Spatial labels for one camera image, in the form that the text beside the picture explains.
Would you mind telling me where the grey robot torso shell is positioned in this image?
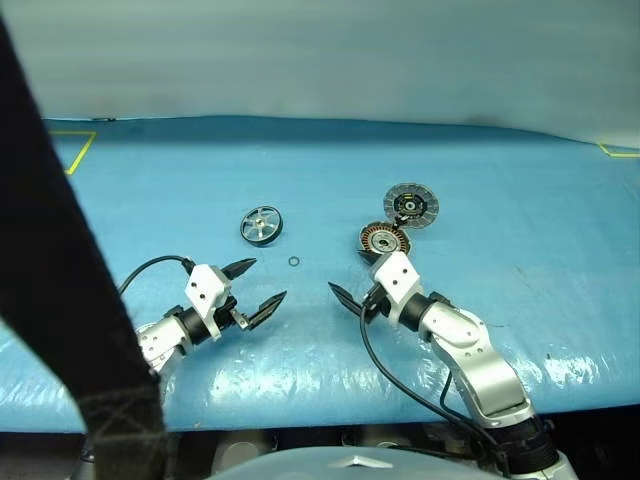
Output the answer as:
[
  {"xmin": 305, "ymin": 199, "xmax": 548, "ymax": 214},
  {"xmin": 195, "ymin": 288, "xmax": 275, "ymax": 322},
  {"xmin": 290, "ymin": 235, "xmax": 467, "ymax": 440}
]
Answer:
[{"xmin": 215, "ymin": 446, "xmax": 506, "ymax": 480}]

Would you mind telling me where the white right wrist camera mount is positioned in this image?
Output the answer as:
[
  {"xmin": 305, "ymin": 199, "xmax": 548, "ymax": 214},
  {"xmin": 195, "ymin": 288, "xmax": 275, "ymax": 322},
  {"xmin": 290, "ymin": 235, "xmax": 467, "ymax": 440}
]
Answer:
[{"xmin": 368, "ymin": 251, "xmax": 424, "ymax": 327}]

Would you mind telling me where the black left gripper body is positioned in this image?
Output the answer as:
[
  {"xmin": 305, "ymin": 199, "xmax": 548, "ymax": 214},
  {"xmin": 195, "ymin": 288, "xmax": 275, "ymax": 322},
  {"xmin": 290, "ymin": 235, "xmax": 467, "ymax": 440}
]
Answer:
[{"xmin": 213, "ymin": 294, "xmax": 251, "ymax": 332}]

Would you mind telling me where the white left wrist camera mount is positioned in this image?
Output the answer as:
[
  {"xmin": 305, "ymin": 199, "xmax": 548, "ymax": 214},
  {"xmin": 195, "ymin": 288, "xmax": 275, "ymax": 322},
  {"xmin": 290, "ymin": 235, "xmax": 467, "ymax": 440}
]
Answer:
[{"xmin": 184, "ymin": 263, "xmax": 234, "ymax": 342}]

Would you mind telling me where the copper wound motor stator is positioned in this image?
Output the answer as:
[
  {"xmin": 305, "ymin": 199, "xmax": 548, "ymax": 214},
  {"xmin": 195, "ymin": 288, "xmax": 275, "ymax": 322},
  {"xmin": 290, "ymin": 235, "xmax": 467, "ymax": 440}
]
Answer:
[{"xmin": 356, "ymin": 221, "xmax": 415, "ymax": 259}]

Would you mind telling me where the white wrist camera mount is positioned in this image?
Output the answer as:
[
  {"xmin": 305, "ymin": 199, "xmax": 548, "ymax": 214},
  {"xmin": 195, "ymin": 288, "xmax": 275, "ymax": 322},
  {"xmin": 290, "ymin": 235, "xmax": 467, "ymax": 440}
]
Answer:
[
  {"xmin": 184, "ymin": 263, "xmax": 234, "ymax": 342},
  {"xmin": 368, "ymin": 251, "xmax": 424, "ymax": 327}
]

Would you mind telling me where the silver spoked rotor bell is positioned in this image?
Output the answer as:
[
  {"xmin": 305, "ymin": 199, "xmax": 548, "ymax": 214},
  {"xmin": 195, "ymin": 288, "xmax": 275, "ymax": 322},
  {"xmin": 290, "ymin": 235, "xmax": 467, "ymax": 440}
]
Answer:
[{"xmin": 239, "ymin": 205, "xmax": 283, "ymax": 248}]

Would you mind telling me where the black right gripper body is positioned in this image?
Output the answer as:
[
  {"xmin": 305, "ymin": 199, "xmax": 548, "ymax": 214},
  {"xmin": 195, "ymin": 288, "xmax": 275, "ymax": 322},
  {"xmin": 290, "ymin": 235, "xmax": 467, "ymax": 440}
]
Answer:
[{"xmin": 362, "ymin": 282, "xmax": 395, "ymax": 322}]

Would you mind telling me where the wide black fabric strap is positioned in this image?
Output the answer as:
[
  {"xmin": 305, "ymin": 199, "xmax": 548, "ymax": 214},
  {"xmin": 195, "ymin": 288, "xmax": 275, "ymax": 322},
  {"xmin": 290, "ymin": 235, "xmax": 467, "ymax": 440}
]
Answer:
[{"xmin": 0, "ymin": 13, "xmax": 169, "ymax": 480}]

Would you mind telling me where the round finned motor cover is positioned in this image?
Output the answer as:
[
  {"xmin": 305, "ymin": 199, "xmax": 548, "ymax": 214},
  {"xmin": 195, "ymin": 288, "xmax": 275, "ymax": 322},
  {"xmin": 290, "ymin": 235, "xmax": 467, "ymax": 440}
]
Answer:
[{"xmin": 382, "ymin": 182, "xmax": 443, "ymax": 231}]

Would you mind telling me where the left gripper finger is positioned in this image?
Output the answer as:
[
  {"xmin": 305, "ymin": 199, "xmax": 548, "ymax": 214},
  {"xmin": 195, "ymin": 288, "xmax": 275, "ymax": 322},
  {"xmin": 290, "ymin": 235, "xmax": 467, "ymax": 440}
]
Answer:
[
  {"xmin": 222, "ymin": 257, "xmax": 258, "ymax": 282},
  {"xmin": 247, "ymin": 290, "xmax": 288, "ymax": 332}
]

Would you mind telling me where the blue plastic table cover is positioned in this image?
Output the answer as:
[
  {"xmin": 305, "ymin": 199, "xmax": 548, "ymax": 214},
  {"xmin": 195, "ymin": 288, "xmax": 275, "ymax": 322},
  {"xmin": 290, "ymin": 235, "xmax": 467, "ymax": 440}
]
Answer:
[{"xmin": 0, "ymin": 115, "xmax": 640, "ymax": 434}]

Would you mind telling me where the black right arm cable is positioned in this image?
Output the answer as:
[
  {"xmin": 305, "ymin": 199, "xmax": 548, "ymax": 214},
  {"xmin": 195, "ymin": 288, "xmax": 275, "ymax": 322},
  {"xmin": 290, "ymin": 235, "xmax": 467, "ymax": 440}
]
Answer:
[{"xmin": 358, "ymin": 292, "xmax": 516, "ymax": 476}]

